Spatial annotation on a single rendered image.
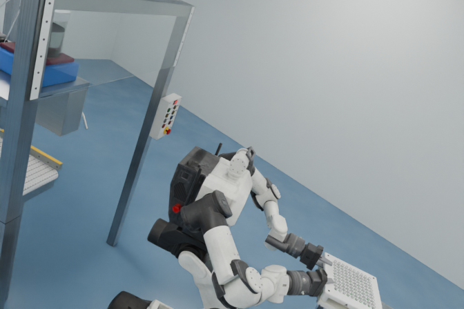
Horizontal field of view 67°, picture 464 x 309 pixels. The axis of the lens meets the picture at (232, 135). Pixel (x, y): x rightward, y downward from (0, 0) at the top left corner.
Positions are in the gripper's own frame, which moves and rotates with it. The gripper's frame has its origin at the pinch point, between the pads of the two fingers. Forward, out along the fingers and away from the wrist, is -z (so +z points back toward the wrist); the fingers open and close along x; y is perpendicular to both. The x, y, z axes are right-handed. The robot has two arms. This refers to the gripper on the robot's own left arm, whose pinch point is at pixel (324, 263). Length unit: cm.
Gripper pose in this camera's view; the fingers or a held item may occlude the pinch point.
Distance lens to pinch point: 163.8
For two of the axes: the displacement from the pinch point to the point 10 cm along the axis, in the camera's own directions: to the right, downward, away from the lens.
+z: -8.6, -4.5, 2.2
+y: -3.7, 2.5, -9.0
